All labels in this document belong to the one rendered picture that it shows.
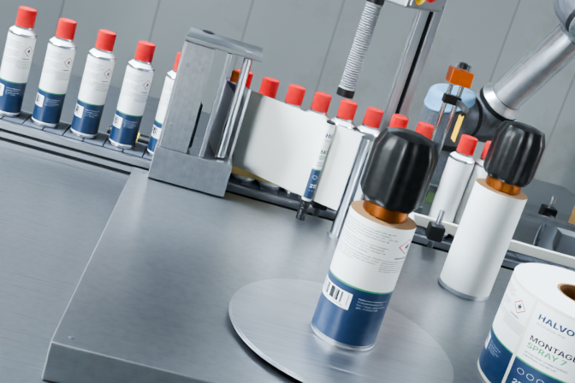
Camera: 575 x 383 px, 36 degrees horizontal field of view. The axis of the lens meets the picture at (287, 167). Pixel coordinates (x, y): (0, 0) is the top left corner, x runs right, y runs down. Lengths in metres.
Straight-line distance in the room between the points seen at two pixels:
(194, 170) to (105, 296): 0.49
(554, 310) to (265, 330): 0.37
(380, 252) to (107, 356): 0.35
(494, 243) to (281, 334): 0.48
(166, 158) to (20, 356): 0.60
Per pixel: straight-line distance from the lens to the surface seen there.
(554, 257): 1.85
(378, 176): 1.10
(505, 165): 1.47
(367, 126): 1.72
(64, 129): 1.76
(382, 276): 1.13
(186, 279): 1.25
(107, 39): 1.70
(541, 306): 1.20
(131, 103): 1.70
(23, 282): 1.25
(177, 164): 1.58
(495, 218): 1.48
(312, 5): 4.11
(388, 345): 1.22
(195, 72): 1.55
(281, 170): 1.63
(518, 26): 4.39
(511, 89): 2.26
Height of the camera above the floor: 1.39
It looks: 16 degrees down
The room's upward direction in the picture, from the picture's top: 17 degrees clockwise
